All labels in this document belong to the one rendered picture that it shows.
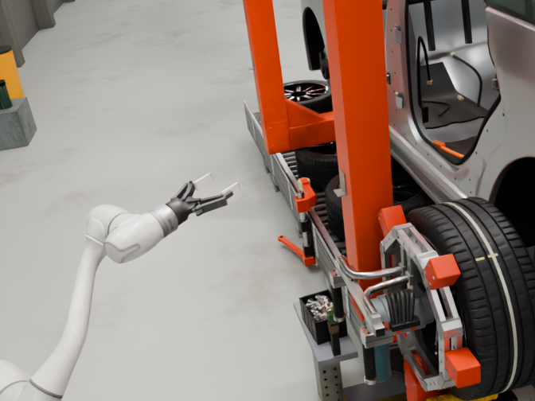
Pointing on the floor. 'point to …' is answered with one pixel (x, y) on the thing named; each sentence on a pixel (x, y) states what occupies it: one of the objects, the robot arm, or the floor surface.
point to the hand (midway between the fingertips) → (222, 182)
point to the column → (329, 381)
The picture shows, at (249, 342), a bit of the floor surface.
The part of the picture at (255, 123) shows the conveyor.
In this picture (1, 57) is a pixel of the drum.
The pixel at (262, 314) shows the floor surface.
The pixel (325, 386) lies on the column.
